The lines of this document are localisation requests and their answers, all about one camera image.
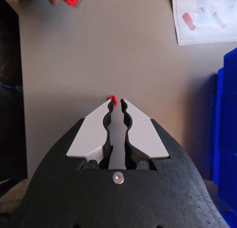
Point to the grey desk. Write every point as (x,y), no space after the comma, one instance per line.
(92,55)

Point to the brick instruction booklet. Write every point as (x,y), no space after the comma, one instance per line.
(203,33)

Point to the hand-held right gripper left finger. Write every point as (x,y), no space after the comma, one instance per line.
(88,135)

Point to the small red brick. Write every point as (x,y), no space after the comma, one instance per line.
(113,97)

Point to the blue plastic parts bin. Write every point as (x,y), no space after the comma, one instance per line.
(227,120)

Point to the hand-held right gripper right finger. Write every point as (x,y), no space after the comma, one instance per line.
(146,139)

